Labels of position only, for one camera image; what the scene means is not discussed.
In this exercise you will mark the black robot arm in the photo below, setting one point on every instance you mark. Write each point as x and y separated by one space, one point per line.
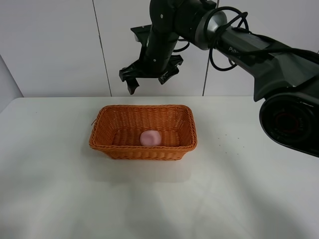
286 78

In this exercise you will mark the orange woven rectangular basket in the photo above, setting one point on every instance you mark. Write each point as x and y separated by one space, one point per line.
117 130

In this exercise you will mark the pink peach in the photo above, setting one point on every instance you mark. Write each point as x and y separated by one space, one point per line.
150 138

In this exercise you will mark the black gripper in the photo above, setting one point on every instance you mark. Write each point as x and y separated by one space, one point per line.
156 58

